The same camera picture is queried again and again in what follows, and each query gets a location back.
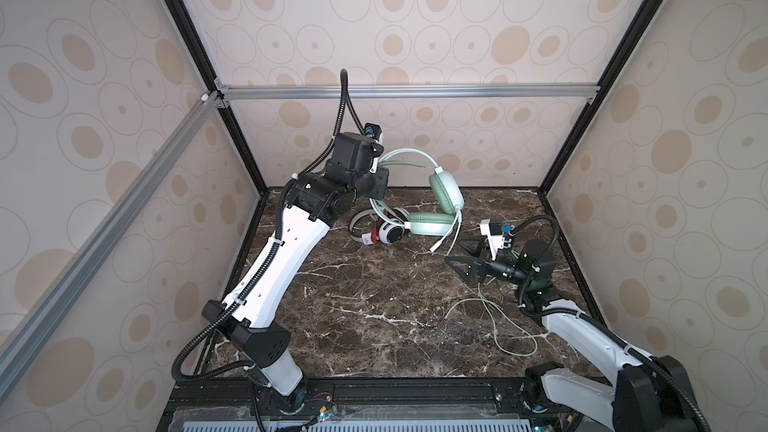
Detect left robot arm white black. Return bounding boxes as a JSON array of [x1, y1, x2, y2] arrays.
[[171, 70, 389, 412]]

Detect silver aluminium rail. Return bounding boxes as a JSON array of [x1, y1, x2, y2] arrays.
[[218, 82, 600, 101], [1, 91, 223, 401]]

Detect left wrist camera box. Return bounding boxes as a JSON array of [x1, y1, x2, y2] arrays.
[[363, 123, 382, 145]]

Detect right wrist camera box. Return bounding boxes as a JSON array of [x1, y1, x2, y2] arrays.
[[480, 219, 514, 261]]

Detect mint green headphones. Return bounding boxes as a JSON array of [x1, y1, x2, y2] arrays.
[[369, 148, 465, 253]]

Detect black corner frame post left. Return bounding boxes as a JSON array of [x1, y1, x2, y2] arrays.
[[163, 0, 269, 194]]

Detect black corner frame post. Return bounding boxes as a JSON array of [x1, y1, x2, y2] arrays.
[[538, 0, 665, 198], [163, 0, 269, 194]]

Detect silver aluminium rail back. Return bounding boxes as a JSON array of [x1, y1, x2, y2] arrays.
[[218, 82, 600, 101]]

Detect red headphone cable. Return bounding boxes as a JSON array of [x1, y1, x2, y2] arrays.
[[363, 218, 391, 247]]

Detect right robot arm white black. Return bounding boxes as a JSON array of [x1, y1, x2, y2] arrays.
[[445, 214, 711, 431]]

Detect silver aluminium rail left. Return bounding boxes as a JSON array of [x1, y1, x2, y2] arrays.
[[1, 91, 223, 401]]

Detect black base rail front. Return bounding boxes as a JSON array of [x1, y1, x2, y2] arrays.
[[158, 377, 587, 431]]

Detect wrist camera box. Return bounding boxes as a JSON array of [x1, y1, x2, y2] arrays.
[[480, 219, 514, 261], [363, 123, 382, 145]]

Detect black corner frame post right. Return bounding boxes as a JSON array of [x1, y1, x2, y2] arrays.
[[538, 0, 665, 198]]

